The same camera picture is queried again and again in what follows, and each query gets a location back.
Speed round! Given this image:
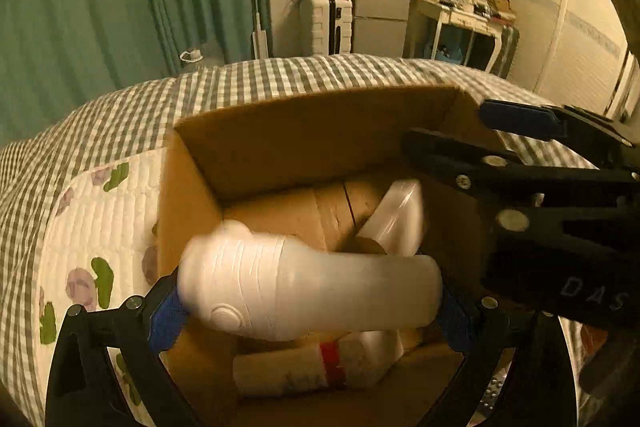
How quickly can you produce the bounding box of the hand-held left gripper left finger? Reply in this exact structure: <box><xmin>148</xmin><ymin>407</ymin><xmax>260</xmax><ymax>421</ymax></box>
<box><xmin>46</xmin><ymin>274</ymin><xmax>202</xmax><ymax>427</ymax></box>

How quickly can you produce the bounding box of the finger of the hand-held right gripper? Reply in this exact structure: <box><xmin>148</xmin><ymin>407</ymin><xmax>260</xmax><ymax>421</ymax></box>
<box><xmin>479</xmin><ymin>99</ymin><xmax>640</xmax><ymax>158</ymax></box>
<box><xmin>401</xmin><ymin>128</ymin><xmax>640</xmax><ymax>212</ymax></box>

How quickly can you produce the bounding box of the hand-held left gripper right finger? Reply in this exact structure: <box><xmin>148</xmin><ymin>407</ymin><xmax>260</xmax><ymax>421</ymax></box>
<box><xmin>414</xmin><ymin>279</ymin><xmax>577</xmax><ymax>427</ymax></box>

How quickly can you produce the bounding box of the white plastic bottle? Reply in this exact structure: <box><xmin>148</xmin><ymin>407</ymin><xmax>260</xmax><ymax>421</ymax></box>
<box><xmin>177</xmin><ymin>219</ymin><xmax>444</xmax><ymax>342</ymax></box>

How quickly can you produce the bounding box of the cardboard box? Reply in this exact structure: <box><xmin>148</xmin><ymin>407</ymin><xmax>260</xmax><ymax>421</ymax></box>
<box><xmin>157</xmin><ymin>84</ymin><xmax>513</xmax><ymax>414</ymax></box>

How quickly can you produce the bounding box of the translucent plastic bottle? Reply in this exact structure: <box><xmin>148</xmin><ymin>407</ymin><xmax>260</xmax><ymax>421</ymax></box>
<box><xmin>355</xmin><ymin>179</ymin><xmax>427</xmax><ymax>258</ymax></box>

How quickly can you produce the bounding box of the white plastic container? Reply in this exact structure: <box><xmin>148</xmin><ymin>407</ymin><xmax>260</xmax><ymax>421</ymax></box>
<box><xmin>345</xmin><ymin>329</ymin><xmax>406</xmax><ymax>389</ymax></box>

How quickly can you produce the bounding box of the white sliding wardrobe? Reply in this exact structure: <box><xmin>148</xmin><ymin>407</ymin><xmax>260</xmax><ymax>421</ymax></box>
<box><xmin>505</xmin><ymin>0</ymin><xmax>640</xmax><ymax>120</ymax></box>

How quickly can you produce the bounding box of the white vanity table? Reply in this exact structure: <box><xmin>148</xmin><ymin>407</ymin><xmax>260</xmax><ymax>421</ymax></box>
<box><xmin>407</xmin><ymin>0</ymin><xmax>519</xmax><ymax>74</ymax></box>

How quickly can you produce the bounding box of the white quilted printed mat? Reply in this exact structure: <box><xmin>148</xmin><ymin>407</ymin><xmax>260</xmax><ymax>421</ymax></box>
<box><xmin>37</xmin><ymin>149</ymin><xmax>175</xmax><ymax>427</ymax></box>

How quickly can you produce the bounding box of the white bottle with red band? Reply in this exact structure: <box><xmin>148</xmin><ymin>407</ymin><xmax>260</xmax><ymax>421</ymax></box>
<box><xmin>232</xmin><ymin>339</ymin><xmax>351</xmax><ymax>400</ymax></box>

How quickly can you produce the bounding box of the silver mini fridge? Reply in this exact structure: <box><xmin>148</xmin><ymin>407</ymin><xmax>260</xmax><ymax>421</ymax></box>
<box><xmin>345</xmin><ymin>0</ymin><xmax>414</xmax><ymax>58</ymax></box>

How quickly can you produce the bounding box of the grey checked bed cover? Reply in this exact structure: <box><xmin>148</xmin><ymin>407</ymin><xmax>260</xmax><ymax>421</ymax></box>
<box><xmin>0</xmin><ymin>54</ymin><xmax>603</xmax><ymax>427</ymax></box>

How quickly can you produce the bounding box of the white suitcase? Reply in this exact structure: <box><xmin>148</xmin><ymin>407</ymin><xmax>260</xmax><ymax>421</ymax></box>
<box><xmin>298</xmin><ymin>0</ymin><xmax>355</xmax><ymax>56</ymax></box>

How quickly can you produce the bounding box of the white flat mop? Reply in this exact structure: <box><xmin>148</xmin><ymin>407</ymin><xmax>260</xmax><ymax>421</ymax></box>
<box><xmin>250</xmin><ymin>0</ymin><xmax>271</xmax><ymax>58</ymax></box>

